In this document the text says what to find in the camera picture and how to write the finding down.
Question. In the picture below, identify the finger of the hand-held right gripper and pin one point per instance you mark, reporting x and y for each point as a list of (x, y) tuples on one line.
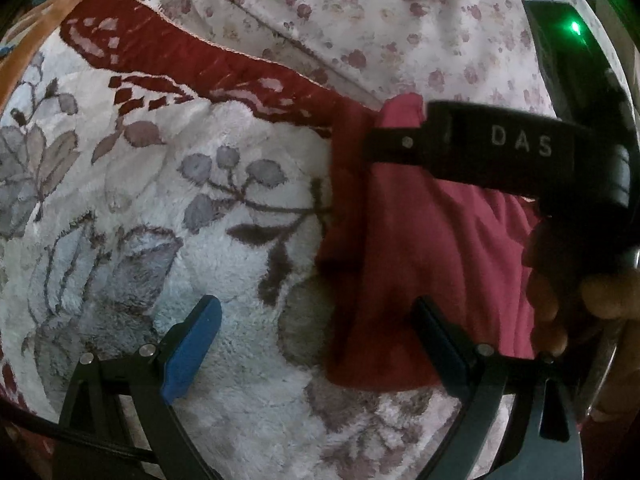
[(407, 141)]

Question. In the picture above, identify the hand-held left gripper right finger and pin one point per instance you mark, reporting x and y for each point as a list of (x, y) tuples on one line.
[(445, 355)]

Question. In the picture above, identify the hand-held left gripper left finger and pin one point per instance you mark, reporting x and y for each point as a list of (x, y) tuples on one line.
[(195, 345)]

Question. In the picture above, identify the dark red small shirt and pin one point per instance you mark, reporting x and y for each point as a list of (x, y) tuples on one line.
[(425, 240)]

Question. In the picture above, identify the person's right hand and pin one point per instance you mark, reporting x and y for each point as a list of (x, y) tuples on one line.
[(547, 305)]

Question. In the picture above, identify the white floral blanket red border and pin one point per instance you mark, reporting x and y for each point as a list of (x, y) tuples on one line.
[(200, 260)]

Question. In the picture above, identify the white floral bed sheet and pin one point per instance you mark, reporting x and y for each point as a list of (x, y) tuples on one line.
[(375, 25)]

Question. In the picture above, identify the orange cloth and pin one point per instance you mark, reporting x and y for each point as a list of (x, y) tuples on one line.
[(45, 20)]

